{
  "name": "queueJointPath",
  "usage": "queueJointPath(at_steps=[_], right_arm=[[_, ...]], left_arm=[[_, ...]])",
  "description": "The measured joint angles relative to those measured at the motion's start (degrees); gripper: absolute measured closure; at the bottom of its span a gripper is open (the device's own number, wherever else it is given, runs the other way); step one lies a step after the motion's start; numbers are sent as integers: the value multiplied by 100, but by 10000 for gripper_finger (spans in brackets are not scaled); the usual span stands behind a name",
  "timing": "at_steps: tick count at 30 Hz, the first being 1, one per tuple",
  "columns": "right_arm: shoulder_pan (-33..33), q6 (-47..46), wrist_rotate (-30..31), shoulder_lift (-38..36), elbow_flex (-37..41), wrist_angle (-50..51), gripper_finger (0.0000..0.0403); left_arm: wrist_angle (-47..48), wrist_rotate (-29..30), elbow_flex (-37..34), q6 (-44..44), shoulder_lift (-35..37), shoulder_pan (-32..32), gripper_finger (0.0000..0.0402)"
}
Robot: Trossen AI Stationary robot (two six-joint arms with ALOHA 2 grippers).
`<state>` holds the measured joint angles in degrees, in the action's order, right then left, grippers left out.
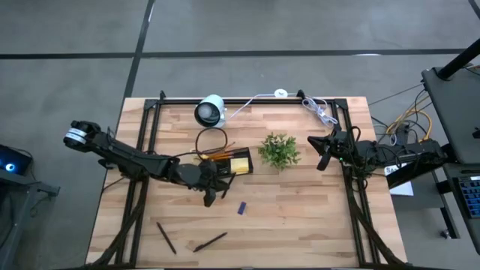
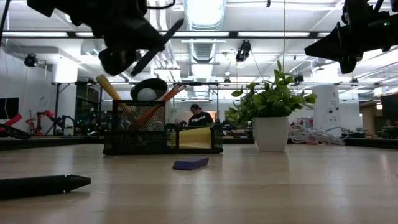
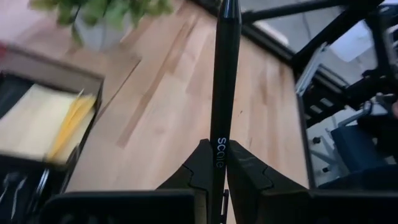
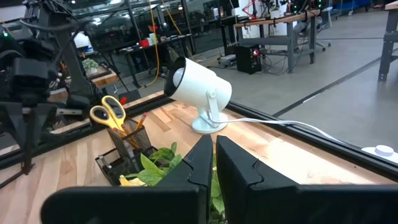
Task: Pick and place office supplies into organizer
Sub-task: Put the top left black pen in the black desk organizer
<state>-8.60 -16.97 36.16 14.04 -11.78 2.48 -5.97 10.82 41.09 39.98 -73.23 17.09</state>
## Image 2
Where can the black overhead rig beam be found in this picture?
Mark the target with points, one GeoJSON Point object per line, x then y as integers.
{"type": "Point", "coordinates": [233, 34]}

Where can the purple eraser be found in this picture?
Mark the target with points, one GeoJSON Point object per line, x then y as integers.
{"type": "Point", "coordinates": [190, 163]}

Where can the black monitor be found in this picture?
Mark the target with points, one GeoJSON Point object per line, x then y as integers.
{"type": "Point", "coordinates": [390, 107]}

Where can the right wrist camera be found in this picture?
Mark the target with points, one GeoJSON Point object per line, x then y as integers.
{"type": "Point", "coordinates": [357, 12]}

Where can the black distant rig frame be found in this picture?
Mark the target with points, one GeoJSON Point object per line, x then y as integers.
{"type": "Point", "coordinates": [57, 109]}

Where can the black mesh desk organizer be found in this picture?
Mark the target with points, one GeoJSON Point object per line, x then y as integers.
{"type": "Point", "coordinates": [140, 140]}

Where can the green plant in white pot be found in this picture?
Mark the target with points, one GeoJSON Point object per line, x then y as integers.
{"type": "Point", "coordinates": [270, 133]}

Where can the black ceiling spotlight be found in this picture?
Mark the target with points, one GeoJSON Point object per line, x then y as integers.
{"type": "Point", "coordinates": [299, 77]}
{"type": "Point", "coordinates": [244, 49]}
{"type": "Point", "coordinates": [30, 60]}

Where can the yellow sticky note pad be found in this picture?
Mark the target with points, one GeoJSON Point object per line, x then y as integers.
{"type": "Point", "coordinates": [196, 137]}

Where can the person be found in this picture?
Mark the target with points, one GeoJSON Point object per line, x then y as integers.
{"type": "Point", "coordinates": [200, 119]}

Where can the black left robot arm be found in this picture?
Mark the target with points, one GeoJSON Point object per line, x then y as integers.
{"type": "Point", "coordinates": [77, 6]}

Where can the white pillar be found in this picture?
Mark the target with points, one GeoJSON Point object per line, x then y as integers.
{"type": "Point", "coordinates": [326, 109]}

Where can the black aluminium table frame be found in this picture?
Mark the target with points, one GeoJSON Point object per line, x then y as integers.
{"type": "Point", "coordinates": [46, 142]}

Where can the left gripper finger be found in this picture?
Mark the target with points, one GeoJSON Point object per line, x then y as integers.
{"type": "Point", "coordinates": [149, 40]}

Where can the black pen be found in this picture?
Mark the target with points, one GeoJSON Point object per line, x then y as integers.
{"type": "Point", "coordinates": [37, 186]}
{"type": "Point", "coordinates": [168, 35]}

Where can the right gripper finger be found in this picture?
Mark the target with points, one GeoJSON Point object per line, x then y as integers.
{"type": "Point", "coordinates": [332, 56]}
{"type": "Point", "coordinates": [328, 42]}

